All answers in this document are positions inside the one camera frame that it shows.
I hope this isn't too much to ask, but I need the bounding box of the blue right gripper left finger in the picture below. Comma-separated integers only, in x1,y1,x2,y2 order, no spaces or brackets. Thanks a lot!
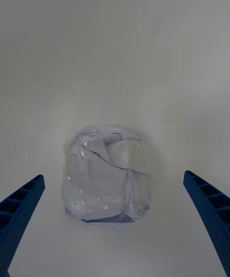
0,174,46,277

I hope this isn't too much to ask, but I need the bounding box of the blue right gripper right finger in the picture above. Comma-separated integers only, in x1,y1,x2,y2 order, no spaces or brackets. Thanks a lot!
183,170,230,277

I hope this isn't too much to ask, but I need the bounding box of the white paper ball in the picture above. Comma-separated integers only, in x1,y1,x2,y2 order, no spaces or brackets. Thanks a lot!
61,124,155,223

